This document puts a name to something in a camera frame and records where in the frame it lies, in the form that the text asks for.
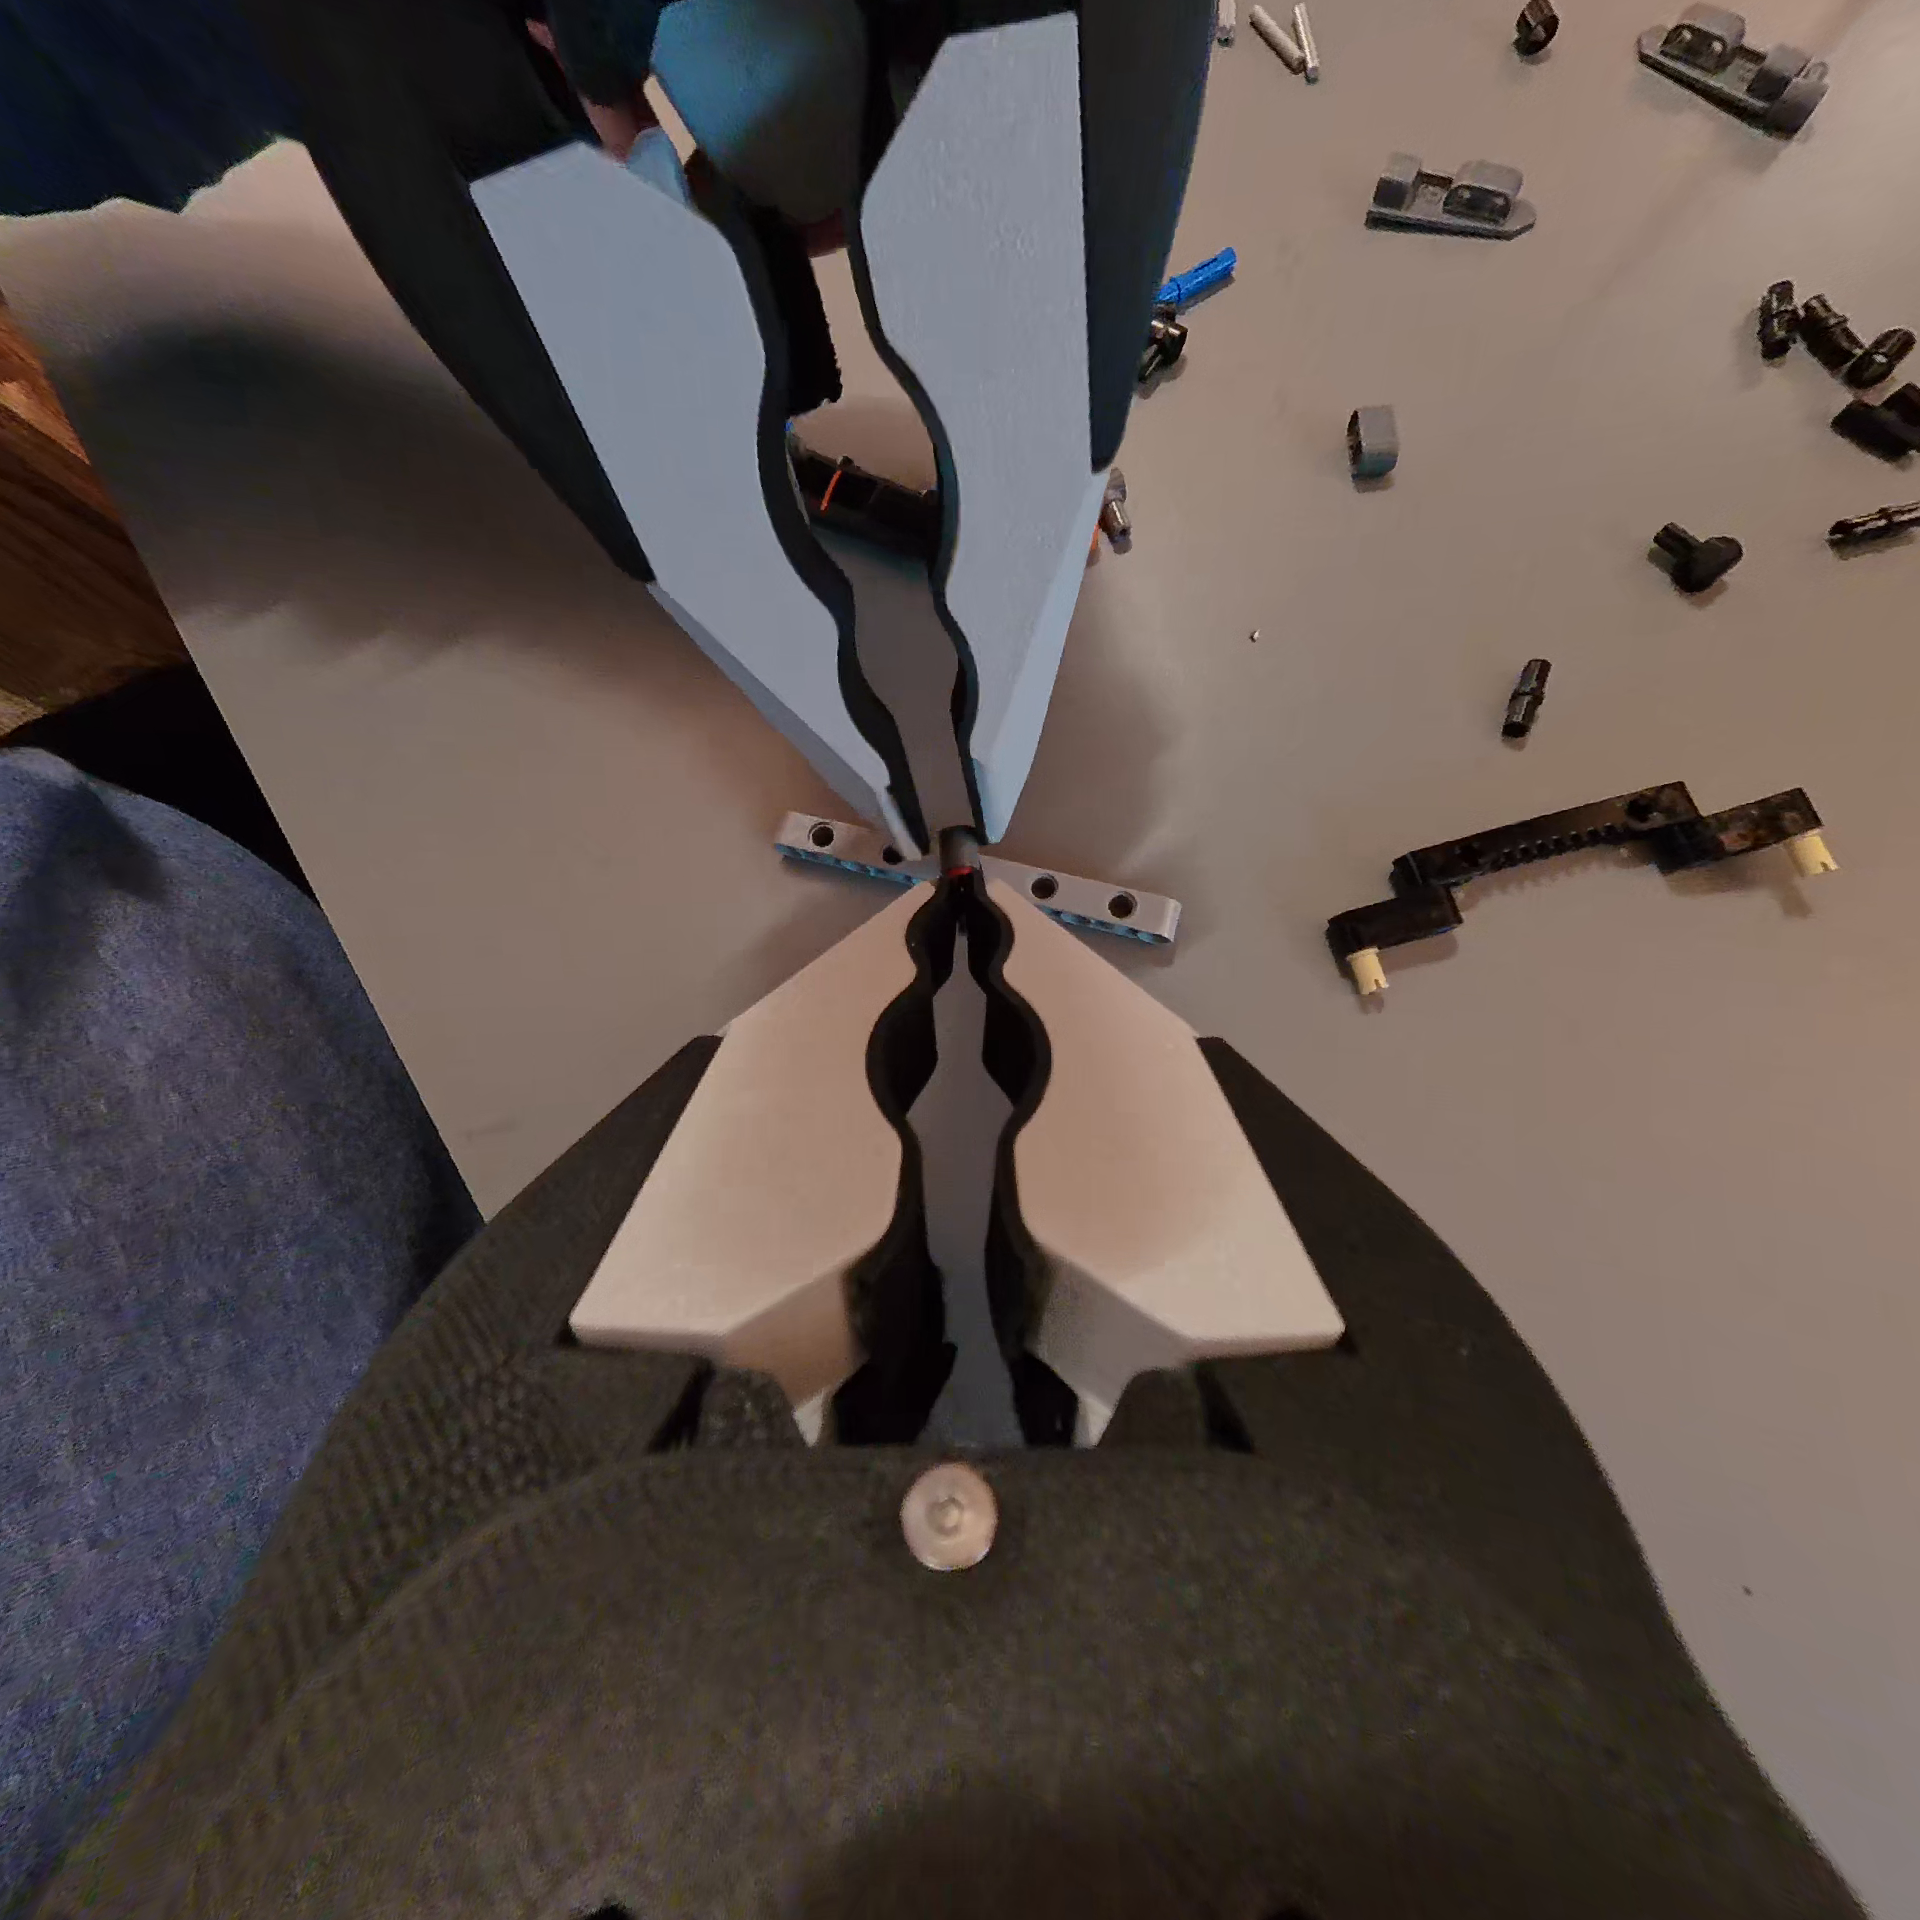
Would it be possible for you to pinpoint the black lego T connector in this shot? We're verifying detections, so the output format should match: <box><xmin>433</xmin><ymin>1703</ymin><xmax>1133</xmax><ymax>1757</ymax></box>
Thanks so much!
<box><xmin>1651</xmin><ymin>519</ymin><xmax>1746</xmax><ymax>596</ymax></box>

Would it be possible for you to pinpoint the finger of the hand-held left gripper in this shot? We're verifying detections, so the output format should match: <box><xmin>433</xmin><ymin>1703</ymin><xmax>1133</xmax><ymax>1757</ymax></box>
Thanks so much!
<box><xmin>856</xmin><ymin>0</ymin><xmax>1089</xmax><ymax>846</ymax></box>
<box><xmin>469</xmin><ymin>140</ymin><xmax>934</xmax><ymax>860</ymax></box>

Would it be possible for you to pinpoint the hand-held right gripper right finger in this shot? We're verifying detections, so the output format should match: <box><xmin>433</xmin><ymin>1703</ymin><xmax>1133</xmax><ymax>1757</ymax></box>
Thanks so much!
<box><xmin>964</xmin><ymin>873</ymin><xmax>1346</xmax><ymax>1449</ymax></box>

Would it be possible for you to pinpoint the black lego rack assembly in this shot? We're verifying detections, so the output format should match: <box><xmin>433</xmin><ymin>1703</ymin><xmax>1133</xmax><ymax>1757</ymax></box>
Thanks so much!
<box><xmin>1323</xmin><ymin>778</ymin><xmax>1840</xmax><ymax>999</ymax></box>

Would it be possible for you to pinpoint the long grey lego beam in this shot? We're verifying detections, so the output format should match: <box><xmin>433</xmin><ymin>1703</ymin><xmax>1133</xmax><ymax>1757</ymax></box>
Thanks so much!
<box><xmin>776</xmin><ymin>808</ymin><xmax>1184</xmax><ymax>951</ymax></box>

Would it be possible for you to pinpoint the person's blue-clothed body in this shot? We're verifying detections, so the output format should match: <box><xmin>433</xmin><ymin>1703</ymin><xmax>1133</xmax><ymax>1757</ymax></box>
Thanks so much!
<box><xmin>0</xmin><ymin>748</ymin><xmax>484</xmax><ymax>1920</ymax></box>

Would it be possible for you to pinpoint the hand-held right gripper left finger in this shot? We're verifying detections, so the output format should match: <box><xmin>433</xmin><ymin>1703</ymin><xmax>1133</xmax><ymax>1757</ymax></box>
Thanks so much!
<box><xmin>566</xmin><ymin>873</ymin><xmax>962</xmax><ymax>1445</ymax></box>

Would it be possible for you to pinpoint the black lego cylinder assembly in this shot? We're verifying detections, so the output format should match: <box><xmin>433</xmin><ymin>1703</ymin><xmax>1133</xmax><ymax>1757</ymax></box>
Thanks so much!
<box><xmin>787</xmin><ymin>432</ymin><xmax>950</xmax><ymax>553</ymax></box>

